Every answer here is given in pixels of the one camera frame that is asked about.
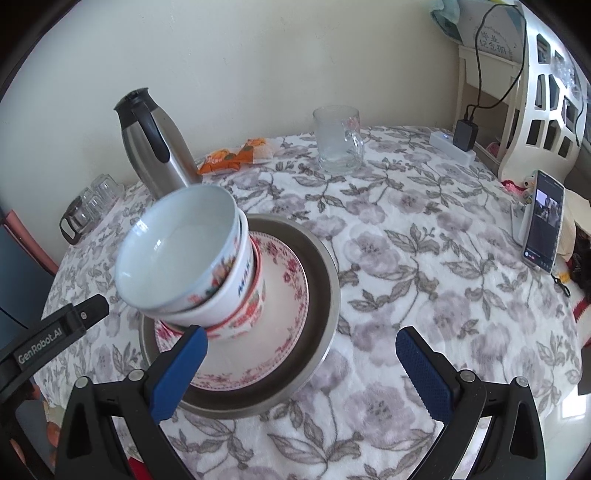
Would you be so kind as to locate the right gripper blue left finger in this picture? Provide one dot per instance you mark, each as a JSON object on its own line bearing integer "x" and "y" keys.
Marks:
{"x": 171, "y": 373}

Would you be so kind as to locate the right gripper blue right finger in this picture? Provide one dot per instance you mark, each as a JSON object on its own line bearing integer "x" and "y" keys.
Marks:
{"x": 429, "y": 371}

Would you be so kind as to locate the pink floral round plate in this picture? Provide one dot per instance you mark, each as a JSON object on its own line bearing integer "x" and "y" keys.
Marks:
{"x": 242, "y": 360}

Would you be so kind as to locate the strawberry pattern bowl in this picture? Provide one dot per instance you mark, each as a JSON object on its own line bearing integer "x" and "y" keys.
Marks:
{"x": 246, "y": 316}

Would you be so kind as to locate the small white square bowl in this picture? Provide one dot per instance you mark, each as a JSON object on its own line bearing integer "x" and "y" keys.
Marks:
{"x": 227, "y": 299}

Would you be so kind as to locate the stainless steel round plate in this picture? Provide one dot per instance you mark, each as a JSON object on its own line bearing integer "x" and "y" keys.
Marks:
{"x": 309, "y": 350}

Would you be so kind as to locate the pale blue round bowl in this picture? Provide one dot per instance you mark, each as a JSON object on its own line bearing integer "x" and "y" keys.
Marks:
{"x": 179, "y": 253}

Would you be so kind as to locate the small clear glass cups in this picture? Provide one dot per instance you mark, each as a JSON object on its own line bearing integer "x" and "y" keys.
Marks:
{"x": 101, "y": 195}

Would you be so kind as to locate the floral grey tablecloth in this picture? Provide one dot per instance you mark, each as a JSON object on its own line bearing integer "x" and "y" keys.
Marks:
{"x": 417, "y": 240}

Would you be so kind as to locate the dark brown fuzzy item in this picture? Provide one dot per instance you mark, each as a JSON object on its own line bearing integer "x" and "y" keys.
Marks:
{"x": 580, "y": 262}

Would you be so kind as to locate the white phone stand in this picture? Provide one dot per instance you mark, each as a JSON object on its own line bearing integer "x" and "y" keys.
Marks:
{"x": 520, "y": 219}

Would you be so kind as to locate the stainless steel thermos jug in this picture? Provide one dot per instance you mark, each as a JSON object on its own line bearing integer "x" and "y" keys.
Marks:
{"x": 154, "y": 145}

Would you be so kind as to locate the smartphone on stand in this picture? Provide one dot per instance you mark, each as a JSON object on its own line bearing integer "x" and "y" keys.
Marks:
{"x": 544, "y": 223}

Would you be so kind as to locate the orange snack packet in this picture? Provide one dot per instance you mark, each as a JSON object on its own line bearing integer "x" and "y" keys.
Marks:
{"x": 257, "y": 151}
{"x": 222, "y": 160}

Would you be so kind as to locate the white power strip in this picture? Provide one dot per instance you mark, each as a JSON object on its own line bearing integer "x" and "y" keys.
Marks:
{"x": 444, "y": 142}

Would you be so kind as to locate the black charger plug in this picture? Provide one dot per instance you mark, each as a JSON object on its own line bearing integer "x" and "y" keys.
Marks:
{"x": 465, "y": 135}

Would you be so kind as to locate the clear glass mug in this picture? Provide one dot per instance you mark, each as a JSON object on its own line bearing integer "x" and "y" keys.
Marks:
{"x": 339, "y": 140}

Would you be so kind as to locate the white lattice chair back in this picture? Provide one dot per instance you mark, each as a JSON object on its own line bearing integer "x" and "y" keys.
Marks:
{"x": 553, "y": 109}

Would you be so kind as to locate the white wooden shelf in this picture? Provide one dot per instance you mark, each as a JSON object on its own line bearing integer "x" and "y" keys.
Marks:
{"x": 497, "y": 126}

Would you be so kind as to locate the teal cloth on shelf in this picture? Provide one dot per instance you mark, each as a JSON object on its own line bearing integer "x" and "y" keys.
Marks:
{"x": 446, "y": 14}

